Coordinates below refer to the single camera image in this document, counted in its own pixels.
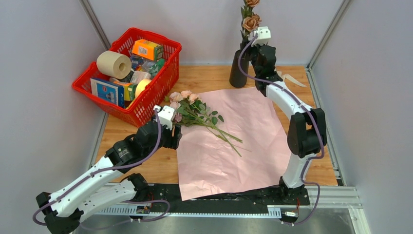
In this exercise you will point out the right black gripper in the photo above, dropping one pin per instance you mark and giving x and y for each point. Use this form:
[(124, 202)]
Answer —
[(254, 47)]

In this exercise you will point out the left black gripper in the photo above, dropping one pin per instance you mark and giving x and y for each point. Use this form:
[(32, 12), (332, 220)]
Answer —
[(173, 142)]

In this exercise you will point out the cream ribbon with gold print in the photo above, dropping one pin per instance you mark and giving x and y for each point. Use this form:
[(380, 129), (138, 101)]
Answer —
[(290, 78)]

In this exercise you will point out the brown rose stem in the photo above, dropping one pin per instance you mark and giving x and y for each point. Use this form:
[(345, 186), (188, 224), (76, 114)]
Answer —
[(250, 20)]

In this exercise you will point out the purple flower bouquet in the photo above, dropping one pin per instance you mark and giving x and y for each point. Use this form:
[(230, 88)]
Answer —
[(192, 111)]

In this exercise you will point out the pink and purple wrapping paper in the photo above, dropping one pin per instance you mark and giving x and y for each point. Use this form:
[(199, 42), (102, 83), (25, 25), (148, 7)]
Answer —
[(255, 154)]

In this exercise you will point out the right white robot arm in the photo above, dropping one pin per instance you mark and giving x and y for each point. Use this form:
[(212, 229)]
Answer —
[(306, 136)]

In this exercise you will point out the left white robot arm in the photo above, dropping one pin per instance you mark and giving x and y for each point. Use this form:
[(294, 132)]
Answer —
[(64, 210)]

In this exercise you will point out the black tapered vase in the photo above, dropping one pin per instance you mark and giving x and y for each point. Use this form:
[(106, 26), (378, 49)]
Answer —
[(237, 79)]

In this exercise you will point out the green and yellow box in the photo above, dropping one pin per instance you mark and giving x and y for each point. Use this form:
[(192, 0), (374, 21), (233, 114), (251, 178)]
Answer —
[(129, 90)]

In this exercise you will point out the blue and white box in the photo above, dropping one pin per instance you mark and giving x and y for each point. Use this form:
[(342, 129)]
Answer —
[(108, 91)]

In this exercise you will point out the pink wrapped packet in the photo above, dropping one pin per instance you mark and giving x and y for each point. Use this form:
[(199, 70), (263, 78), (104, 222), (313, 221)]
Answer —
[(138, 76)]

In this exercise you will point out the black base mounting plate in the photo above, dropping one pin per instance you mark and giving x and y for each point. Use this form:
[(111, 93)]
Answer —
[(249, 202)]

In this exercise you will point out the beige toilet paper roll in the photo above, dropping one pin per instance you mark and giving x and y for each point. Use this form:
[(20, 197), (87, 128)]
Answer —
[(114, 64)]

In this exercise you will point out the orange and green box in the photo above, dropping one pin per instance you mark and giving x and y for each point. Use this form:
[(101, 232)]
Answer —
[(148, 49)]

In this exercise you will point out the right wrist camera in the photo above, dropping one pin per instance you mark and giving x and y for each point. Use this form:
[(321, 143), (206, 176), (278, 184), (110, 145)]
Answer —
[(261, 36)]

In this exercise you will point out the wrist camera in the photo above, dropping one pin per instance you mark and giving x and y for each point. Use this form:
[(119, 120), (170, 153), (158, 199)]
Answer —
[(166, 115), (261, 36)]

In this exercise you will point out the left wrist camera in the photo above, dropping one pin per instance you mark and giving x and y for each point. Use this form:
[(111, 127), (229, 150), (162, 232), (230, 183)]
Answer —
[(166, 115)]

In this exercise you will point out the aluminium frame rail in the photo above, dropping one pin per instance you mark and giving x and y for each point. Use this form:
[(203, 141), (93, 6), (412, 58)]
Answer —
[(335, 197)]

